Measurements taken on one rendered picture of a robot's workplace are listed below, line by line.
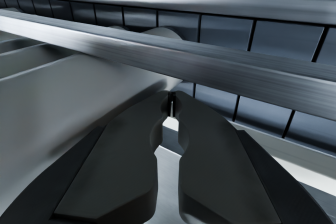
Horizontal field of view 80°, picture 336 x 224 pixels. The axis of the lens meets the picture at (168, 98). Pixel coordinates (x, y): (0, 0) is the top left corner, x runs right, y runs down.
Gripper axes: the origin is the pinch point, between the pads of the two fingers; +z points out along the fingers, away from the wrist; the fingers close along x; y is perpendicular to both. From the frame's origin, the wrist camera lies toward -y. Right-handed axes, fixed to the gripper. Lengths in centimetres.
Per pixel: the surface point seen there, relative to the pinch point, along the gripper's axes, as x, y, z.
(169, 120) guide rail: -0.2, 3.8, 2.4
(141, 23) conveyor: -2.9, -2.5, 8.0
